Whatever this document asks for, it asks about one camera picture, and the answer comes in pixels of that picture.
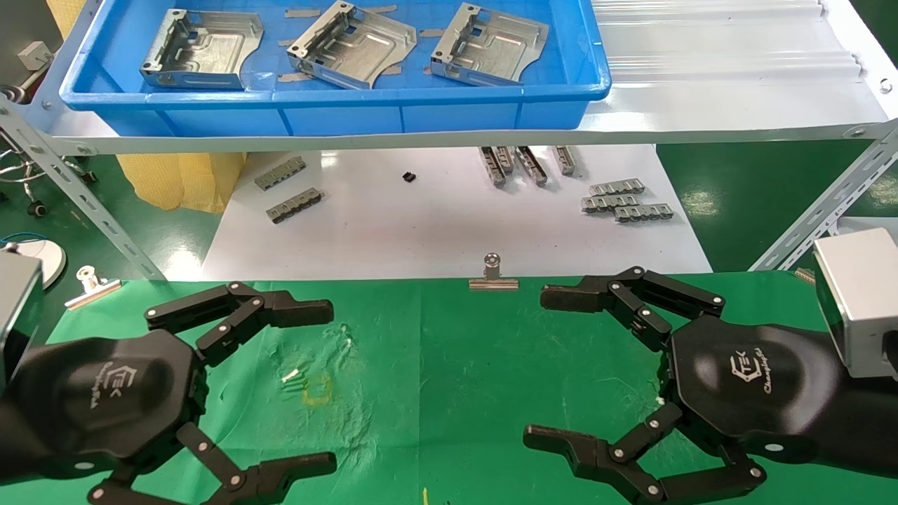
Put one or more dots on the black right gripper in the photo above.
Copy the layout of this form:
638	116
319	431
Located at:
751	386

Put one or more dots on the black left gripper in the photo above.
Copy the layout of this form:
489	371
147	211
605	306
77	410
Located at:
105	400

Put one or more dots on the sheet metal bracket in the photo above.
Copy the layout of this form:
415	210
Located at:
210	52
351	59
491	49

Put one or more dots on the small white scrap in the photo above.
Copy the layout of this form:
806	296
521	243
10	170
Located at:
291	376

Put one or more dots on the silver binder clip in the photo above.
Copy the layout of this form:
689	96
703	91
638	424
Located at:
91	284
493	284
805	275

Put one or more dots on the green table cloth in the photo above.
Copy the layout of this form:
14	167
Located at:
449	386

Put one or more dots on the gray metal connector strip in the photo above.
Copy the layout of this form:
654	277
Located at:
609	203
280	173
644	212
506	158
295	205
531	165
565	160
617	187
492	167

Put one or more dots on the yellow plastic bag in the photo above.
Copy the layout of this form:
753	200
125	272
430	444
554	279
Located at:
175	182

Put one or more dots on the blue plastic tray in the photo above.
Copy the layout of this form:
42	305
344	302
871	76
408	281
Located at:
351	116

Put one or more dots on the black swivel stool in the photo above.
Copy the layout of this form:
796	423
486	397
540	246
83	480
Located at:
36	209

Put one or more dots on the white metal shelf rack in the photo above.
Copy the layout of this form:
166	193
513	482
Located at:
701	70

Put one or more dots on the small white box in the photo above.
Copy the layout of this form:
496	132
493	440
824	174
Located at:
31	55

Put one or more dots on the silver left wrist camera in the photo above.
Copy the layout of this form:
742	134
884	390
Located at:
17	308

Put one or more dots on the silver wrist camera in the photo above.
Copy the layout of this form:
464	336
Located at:
17	308
863	301

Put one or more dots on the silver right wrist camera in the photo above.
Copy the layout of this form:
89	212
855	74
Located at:
863	301

